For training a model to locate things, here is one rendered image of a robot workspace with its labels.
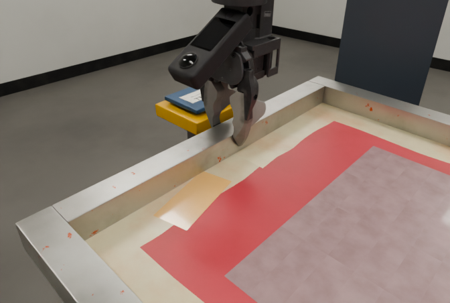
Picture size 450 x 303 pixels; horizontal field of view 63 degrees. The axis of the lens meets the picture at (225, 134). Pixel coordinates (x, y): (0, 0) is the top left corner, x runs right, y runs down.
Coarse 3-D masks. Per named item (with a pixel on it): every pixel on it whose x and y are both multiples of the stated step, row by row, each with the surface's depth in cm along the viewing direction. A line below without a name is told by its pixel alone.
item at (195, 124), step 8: (160, 104) 76; (168, 104) 76; (160, 112) 76; (168, 112) 74; (176, 112) 72; (184, 112) 72; (224, 112) 73; (232, 112) 75; (168, 120) 75; (176, 120) 73; (184, 120) 71; (192, 120) 70; (200, 120) 69; (208, 120) 70; (224, 120) 74; (184, 128) 72; (192, 128) 70; (200, 128) 69; (208, 128) 71; (192, 136) 79
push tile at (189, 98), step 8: (192, 88) 79; (168, 96) 75; (176, 96) 75; (184, 96) 75; (192, 96) 75; (200, 96) 75; (176, 104) 73; (184, 104) 72; (192, 104) 72; (200, 104) 72; (192, 112) 71; (200, 112) 70
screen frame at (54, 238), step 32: (288, 96) 65; (320, 96) 69; (352, 96) 66; (384, 96) 66; (224, 128) 55; (256, 128) 57; (416, 128) 60; (448, 128) 57; (160, 160) 47; (192, 160) 48; (96, 192) 41; (128, 192) 42; (160, 192) 46; (32, 224) 37; (64, 224) 37; (96, 224) 40; (32, 256) 37; (64, 256) 34; (96, 256) 34; (64, 288) 31; (96, 288) 31; (128, 288) 31
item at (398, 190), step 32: (320, 128) 62; (352, 128) 62; (288, 160) 54; (320, 160) 54; (352, 160) 54; (384, 160) 54; (416, 160) 54; (320, 192) 47; (352, 192) 47; (384, 192) 48; (416, 192) 48; (448, 192) 48; (384, 224) 43; (416, 224) 43; (448, 224) 43; (448, 256) 39
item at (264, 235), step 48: (240, 192) 47; (288, 192) 47; (192, 240) 40; (240, 240) 40; (288, 240) 40; (336, 240) 40; (384, 240) 40; (192, 288) 35; (240, 288) 35; (288, 288) 35; (336, 288) 35; (384, 288) 35; (432, 288) 35
